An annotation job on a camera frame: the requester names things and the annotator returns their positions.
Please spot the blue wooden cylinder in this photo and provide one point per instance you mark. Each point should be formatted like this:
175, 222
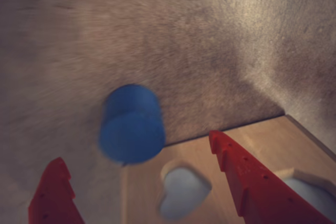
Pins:
131, 127

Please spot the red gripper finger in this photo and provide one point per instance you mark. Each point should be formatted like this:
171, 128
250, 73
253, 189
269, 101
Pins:
262, 190
52, 197

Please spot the wooden shape sorter box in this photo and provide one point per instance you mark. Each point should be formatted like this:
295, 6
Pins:
236, 140

